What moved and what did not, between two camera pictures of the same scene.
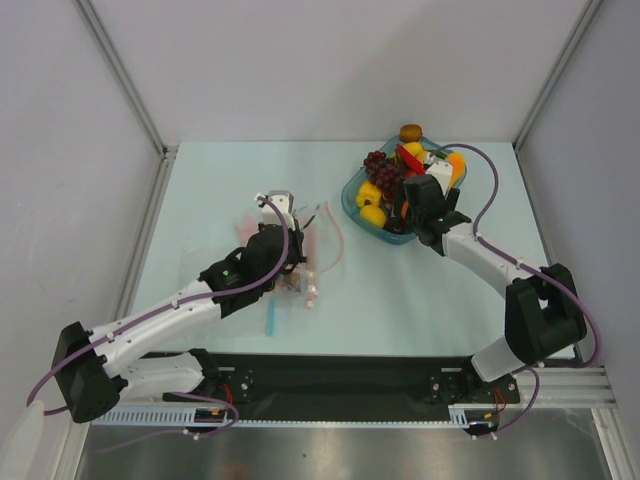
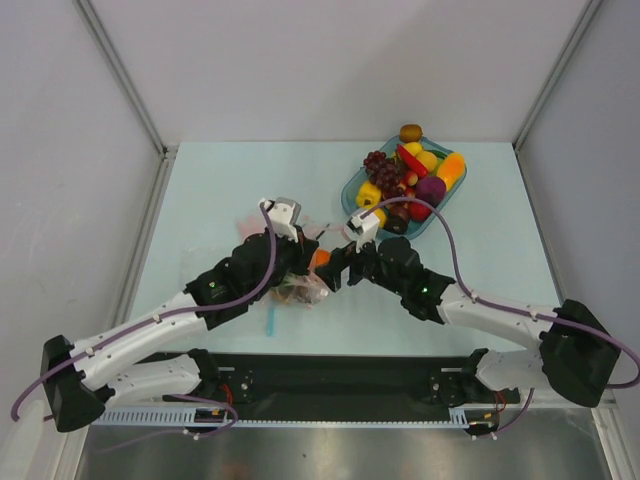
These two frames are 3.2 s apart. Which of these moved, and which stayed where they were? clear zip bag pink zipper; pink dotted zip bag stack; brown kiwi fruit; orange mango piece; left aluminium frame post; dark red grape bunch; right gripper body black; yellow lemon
Moved: clear zip bag pink zipper; right gripper body black
Stayed: pink dotted zip bag stack; left aluminium frame post; orange mango piece; yellow lemon; brown kiwi fruit; dark red grape bunch
